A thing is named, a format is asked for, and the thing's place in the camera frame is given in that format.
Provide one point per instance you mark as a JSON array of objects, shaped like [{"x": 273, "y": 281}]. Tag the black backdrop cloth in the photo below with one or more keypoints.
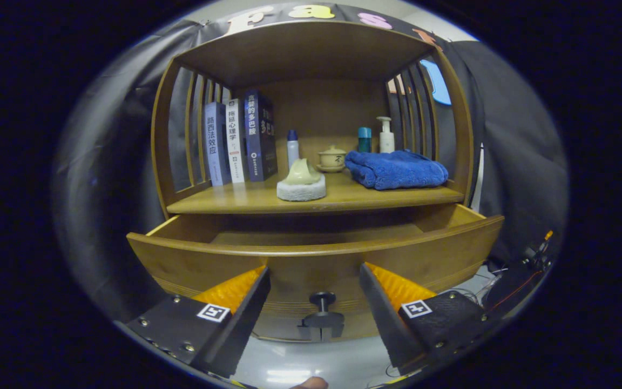
[{"x": 106, "y": 162}]

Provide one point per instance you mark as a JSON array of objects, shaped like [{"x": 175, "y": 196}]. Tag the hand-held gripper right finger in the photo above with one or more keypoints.
[{"x": 381, "y": 319}]

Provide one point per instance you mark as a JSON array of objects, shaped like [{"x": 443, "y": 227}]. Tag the folded blue towel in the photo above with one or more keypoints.
[{"x": 397, "y": 170}]

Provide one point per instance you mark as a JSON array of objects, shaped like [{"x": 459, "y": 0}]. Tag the beige lidded teacup with saucer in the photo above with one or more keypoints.
[{"x": 331, "y": 159}]

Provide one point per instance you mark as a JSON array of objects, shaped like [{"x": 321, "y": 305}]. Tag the wooden countertop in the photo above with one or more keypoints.
[{"x": 354, "y": 197}]

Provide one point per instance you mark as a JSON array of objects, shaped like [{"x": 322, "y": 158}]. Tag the wooden cabinet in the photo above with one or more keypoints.
[{"x": 322, "y": 102}]

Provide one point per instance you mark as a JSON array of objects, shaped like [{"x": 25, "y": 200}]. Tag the black orange device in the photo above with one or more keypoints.
[{"x": 538, "y": 254}]

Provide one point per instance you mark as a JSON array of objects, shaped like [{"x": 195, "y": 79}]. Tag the white bottle with blue cap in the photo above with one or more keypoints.
[{"x": 292, "y": 151}]

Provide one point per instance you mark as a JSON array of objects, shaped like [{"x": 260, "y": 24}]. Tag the light blue book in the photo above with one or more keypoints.
[{"x": 215, "y": 146}]

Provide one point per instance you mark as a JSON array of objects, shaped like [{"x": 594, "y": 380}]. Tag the white pump bottle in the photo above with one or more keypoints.
[{"x": 386, "y": 140}]

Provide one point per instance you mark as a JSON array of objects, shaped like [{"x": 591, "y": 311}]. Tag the teal bottle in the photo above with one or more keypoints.
[{"x": 364, "y": 141}]

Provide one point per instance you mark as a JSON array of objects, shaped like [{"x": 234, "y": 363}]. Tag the white book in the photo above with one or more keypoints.
[{"x": 235, "y": 140}]

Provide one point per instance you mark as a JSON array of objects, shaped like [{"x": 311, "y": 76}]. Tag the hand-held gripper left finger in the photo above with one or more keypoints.
[{"x": 246, "y": 319}]

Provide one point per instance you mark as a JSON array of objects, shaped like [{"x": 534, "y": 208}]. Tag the dark blue book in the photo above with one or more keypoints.
[{"x": 259, "y": 135}]

